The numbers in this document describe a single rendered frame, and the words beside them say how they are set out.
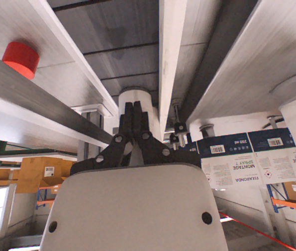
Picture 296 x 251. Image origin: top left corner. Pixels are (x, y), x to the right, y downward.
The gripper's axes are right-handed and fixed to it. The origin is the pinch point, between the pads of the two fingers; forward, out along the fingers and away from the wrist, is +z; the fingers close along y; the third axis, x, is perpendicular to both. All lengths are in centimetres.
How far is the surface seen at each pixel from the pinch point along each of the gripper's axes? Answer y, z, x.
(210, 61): 11.0, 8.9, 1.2
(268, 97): 26.0, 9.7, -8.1
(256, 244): 282, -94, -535
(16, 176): -376, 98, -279
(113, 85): -2.9, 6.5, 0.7
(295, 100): 23.8, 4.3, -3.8
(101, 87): -4.7, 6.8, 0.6
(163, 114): 3.6, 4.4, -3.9
